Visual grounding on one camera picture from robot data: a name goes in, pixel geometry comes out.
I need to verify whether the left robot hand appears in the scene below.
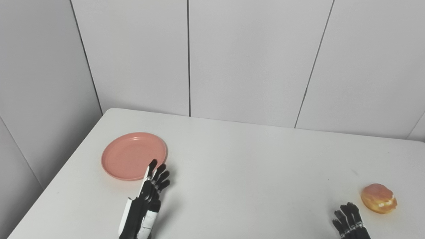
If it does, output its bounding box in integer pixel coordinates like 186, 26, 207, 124
119, 159, 171, 239

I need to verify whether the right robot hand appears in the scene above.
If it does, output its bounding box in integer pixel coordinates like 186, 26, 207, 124
332, 202, 372, 239

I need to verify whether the cream puff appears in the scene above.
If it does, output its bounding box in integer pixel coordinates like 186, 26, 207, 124
361, 184, 398, 214

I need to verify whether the pink round plate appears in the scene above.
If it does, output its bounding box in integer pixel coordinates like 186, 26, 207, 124
101, 132, 168, 181

